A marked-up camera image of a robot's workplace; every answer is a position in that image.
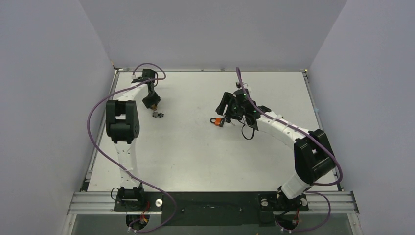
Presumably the orange padlock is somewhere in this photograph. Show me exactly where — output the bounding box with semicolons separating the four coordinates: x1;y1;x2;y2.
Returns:
209;117;225;127

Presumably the orange padlock keys black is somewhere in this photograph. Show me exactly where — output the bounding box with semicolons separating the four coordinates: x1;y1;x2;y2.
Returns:
225;119;236;126

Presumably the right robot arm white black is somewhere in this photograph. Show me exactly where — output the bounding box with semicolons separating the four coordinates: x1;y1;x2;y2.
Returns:
210;89;336;212

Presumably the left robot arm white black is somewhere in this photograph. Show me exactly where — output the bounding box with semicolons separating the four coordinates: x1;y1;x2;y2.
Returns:
106;69;158;212

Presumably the brass padlock keys grey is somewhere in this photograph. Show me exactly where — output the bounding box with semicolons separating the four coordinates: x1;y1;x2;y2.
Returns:
152;112;164;118

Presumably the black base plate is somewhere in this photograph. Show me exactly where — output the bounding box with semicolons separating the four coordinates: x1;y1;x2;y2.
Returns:
114;191;309;226

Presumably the aluminium rail frame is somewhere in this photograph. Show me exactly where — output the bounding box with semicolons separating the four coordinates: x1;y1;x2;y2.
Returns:
68;191;359;215

